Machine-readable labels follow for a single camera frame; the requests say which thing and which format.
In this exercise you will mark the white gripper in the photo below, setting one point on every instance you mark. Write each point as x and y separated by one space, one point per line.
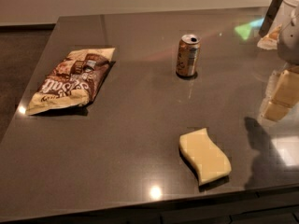
290 46

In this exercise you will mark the orange soda can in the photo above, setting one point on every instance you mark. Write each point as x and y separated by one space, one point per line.
188 53

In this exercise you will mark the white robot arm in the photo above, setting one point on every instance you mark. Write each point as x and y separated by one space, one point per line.
289 6

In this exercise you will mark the brown chip bag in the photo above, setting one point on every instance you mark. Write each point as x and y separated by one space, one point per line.
75 81

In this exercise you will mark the yellow sponge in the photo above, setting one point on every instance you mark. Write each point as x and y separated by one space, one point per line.
206 158

